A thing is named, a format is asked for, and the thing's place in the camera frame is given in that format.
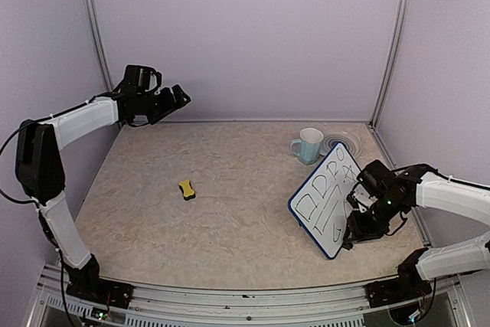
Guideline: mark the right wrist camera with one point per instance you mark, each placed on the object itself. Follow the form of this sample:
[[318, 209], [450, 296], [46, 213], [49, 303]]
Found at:
[[372, 183]]

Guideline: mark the blue-framed whiteboard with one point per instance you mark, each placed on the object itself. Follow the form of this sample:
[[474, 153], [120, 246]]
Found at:
[[320, 204]]

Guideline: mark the aluminium frame post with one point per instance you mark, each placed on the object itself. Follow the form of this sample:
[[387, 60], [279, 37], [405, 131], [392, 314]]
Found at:
[[395, 43], [97, 40]]

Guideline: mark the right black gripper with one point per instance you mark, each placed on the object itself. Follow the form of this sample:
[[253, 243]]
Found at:
[[360, 231]]

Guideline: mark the right side table rail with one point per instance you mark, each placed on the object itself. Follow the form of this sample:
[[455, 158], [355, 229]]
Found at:
[[399, 199]]

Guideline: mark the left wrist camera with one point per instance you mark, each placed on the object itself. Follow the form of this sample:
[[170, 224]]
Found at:
[[141, 80]]

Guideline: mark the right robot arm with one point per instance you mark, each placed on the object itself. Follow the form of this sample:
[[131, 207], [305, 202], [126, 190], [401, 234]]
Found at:
[[437, 191]]

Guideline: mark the left aluminium frame post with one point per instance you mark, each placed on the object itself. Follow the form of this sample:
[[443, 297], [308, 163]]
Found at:
[[97, 40]]

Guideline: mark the light blue mug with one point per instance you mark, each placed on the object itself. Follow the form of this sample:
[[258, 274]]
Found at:
[[307, 147]]

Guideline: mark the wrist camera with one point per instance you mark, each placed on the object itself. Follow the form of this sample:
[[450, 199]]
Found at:
[[372, 183], [141, 80]]

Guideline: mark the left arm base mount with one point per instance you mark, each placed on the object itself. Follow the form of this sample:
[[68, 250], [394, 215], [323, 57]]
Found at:
[[109, 293]]

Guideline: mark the blue striped plate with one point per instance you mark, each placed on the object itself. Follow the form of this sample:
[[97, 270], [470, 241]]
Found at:
[[352, 143]]

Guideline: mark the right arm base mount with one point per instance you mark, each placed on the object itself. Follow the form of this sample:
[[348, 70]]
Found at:
[[392, 291]]

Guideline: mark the yellow whiteboard eraser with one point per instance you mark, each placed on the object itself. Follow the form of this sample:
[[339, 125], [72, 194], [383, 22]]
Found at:
[[186, 189]]

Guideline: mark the right aluminium frame post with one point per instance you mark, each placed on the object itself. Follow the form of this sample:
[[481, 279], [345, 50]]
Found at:
[[395, 43]]

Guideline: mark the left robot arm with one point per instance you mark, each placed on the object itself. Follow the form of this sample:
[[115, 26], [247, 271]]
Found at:
[[40, 171]]

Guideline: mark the back aluminium table rail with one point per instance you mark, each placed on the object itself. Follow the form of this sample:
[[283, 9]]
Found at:
[[257, 120]]

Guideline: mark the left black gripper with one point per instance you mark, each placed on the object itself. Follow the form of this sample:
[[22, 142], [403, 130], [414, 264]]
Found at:
[[171, 104]]

